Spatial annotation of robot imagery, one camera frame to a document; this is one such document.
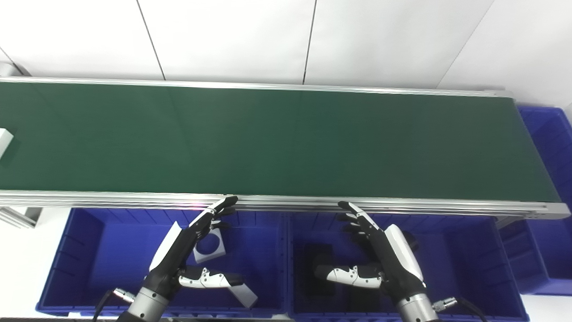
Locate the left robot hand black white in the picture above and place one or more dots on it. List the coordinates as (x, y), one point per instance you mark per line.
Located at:
(176, 250)

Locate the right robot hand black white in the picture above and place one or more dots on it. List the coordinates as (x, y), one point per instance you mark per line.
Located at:
(395, 259)

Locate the white square part round hole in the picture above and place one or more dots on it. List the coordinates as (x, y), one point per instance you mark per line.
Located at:
(4, 141)
(220, 250)

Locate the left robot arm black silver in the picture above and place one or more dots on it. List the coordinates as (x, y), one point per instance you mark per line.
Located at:
(145, 306)

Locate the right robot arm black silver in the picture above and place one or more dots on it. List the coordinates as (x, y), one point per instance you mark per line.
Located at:
(415, 308)

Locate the blue plastic bin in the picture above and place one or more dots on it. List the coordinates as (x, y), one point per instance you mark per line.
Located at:
(111, 255)
(469, 268)
(547, 237)

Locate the black rectangular part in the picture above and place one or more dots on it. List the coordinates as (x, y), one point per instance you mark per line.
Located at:
(318, 255)

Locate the white flat rectangular part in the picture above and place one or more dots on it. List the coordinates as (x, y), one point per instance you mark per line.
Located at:
(245, 296)

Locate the aluminium conveyor support leg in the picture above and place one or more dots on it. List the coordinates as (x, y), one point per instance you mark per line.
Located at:
(20, 217)

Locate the green conveyor belt aluminium frame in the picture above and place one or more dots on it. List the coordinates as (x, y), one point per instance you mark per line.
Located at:
(286, 138)

